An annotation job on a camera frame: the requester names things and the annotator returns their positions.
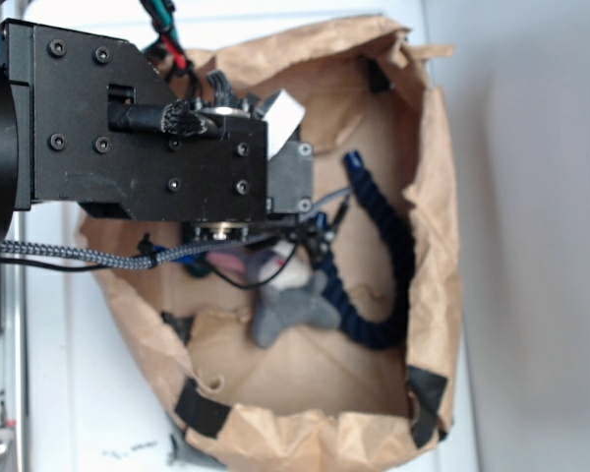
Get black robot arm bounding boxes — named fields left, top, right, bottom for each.
left=0, top=20, right=314, bottom=243

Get navy blue rope toy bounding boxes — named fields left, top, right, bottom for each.
left=309, top=150, right=415, bottom=350

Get grey braided cable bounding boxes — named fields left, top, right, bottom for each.
left=0, top=186, right=353, bottom=271

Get grey plush bunny toy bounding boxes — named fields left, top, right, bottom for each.
left=206, top=242, right=340, bottom=349

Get red and black wire bundle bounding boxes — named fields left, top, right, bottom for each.
left=138, top=0, right=198, bottom=80

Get dark green plastic pickle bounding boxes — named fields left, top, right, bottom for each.
left=182, top=255, right=211, bottom=278

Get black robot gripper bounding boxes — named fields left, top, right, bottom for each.
left=31, top=25, right=313, bottom=237

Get aluminium frame rail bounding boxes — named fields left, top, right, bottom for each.
left=0, top=206, right=32, bottom=472

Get brown paper bag bin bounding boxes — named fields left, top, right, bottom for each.
left=97, top=16, right=461, bottom=471

